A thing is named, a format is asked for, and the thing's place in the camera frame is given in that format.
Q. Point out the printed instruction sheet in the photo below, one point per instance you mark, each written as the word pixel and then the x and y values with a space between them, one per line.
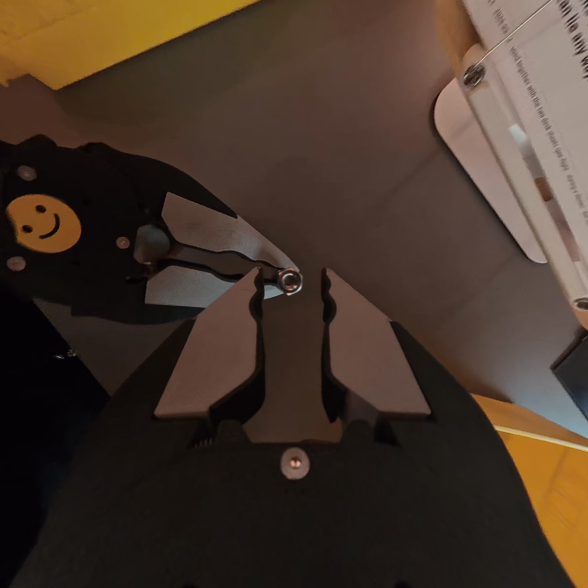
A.
pixel 542 92

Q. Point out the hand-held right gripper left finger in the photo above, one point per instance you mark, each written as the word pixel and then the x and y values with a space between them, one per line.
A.
pixel 216 358

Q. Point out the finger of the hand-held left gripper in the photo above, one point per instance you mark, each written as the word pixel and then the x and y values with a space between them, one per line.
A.
pixel 216 229
pixel 183 291

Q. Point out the white stand base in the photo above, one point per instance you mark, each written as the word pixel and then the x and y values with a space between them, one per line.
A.
pixel 468 147

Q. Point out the wooden sign board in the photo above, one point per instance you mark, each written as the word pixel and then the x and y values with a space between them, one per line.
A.
pixel 498 138

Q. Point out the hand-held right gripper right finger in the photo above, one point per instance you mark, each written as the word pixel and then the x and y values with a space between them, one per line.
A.
pixel 367 367

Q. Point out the silver hex nut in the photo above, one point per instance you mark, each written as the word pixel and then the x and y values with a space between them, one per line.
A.
pixel 282 285

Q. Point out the yellow plastic box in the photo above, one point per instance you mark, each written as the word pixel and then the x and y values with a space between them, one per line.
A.
pixel 115 32
pixel 546 482

